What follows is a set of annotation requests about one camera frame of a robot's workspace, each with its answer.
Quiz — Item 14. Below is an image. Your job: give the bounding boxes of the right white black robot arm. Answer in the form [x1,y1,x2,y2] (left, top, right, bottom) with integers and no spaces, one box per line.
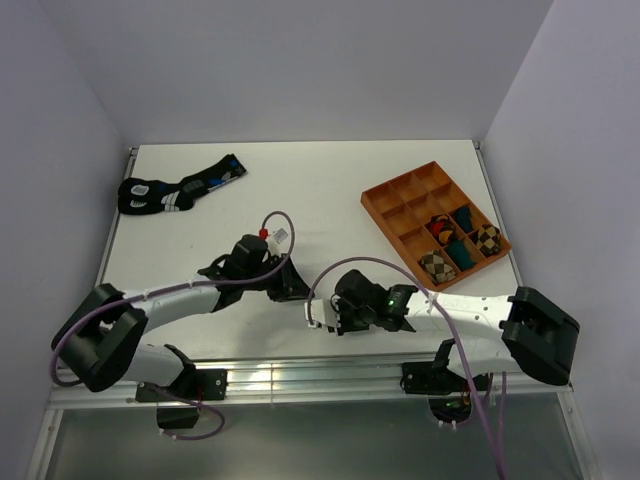
[311,270,580,390]

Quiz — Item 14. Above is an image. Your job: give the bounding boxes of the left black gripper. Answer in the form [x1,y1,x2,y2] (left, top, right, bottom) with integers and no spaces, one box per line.
[242,253,314,303]

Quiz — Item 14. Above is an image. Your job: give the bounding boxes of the purple cable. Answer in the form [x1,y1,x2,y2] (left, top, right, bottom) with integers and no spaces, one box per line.
[305,256,509,480]
[50,210,297,441]

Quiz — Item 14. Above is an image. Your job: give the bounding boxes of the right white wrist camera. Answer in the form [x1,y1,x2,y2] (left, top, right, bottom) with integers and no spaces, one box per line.
[303,299,340,332]

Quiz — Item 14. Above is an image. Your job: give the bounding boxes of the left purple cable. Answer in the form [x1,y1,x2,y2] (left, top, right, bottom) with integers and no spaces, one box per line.
[50,210,297,441]

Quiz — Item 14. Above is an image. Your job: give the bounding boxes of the black blue sport sock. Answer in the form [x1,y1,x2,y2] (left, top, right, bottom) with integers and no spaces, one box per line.
[117,154,248,216]

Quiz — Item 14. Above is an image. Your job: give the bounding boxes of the dark teal rolled sock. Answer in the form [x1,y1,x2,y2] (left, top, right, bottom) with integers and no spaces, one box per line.
[451,205,474,233]

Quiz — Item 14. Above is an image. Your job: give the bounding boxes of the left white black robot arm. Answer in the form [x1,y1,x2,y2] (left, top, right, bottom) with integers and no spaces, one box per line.
[51,234,310,399]

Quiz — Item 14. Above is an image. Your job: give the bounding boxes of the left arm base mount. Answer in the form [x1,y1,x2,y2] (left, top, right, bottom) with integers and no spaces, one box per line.
[135,368,228,403]

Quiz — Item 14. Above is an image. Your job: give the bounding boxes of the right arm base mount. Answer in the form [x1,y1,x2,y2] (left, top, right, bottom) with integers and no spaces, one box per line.
[399,361,470,396]

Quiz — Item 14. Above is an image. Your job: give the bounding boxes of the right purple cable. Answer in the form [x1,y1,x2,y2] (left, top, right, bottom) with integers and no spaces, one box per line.
[305,256,509,480]

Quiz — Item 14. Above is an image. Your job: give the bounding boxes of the aluminium frame rail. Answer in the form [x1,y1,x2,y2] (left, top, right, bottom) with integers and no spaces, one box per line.
[29,142,601,480]

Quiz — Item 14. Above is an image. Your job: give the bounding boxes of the brown argyle rolled sock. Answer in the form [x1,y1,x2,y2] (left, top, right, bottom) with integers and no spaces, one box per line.
[475,224,502,257]
[419,250,456,285]

